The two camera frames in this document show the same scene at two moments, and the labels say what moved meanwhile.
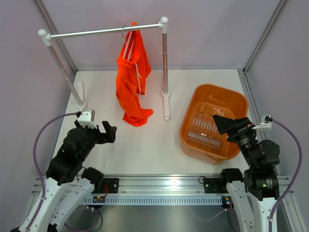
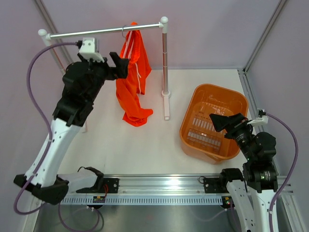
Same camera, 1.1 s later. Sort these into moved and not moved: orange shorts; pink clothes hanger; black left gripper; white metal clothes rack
Moved: black left gripper
Not moved: pink clothes hanger; orange shorts; white metal clothes rack
